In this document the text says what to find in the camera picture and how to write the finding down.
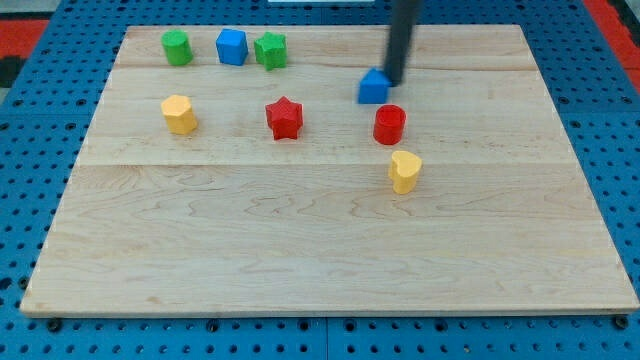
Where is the yellow heart block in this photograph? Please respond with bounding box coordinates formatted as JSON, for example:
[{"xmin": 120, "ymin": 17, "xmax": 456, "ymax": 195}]
[{"xmin": 388, "ymin": 150, "xmax": 423, "ymax": 194}]

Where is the blue triangular block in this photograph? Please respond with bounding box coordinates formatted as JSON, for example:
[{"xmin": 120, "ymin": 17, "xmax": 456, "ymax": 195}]
[{"xmin": 357, "ymin": 68, "xmax": 391, "ymax": 104}]

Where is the green cylinder block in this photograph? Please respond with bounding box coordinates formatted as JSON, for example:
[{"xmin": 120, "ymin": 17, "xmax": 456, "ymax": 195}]
[{"xmin": 161, "ymin": 29, "xmax": 193, "ymax": 66}]

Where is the green star block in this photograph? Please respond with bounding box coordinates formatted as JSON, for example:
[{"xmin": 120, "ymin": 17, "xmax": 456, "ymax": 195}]
[{"xmin": 254, "ymin": 32, "xmax": 287, "ymax": 71}]

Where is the red cylinder block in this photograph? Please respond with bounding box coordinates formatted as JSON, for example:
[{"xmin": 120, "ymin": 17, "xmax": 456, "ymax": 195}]
[{"xmin": 373, "ymin": 104, "xmax": 407, "ymax": 145}]

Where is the red star block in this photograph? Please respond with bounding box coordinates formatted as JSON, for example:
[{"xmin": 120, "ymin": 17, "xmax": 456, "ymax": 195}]
[{"xmin": 265, "ymin": 96, "xmax": 304, "ymax": 140}]

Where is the blue cube block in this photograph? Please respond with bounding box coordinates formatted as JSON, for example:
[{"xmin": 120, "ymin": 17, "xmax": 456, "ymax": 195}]
[{"xmin": 216, "ymin": 28, "xmax": 248, "ymax": 66}]

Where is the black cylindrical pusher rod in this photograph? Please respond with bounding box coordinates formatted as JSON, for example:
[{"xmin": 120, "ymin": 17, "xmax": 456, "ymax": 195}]
[{"xmin": 383, "ymin": 0, "xmax": 422, "ymax": 87}]

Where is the light wooden board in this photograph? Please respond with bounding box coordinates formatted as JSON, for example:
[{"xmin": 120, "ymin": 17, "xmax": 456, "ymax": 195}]
[{"xmin": 20, "ymin": 25, "xmax": 639, "ymax": 318}]

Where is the yellow hexagon block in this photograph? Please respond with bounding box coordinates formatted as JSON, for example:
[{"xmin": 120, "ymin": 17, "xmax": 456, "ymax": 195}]
[{"xmin": 161, "ymin": 94, "xmax": 198, "ymax": 135}]

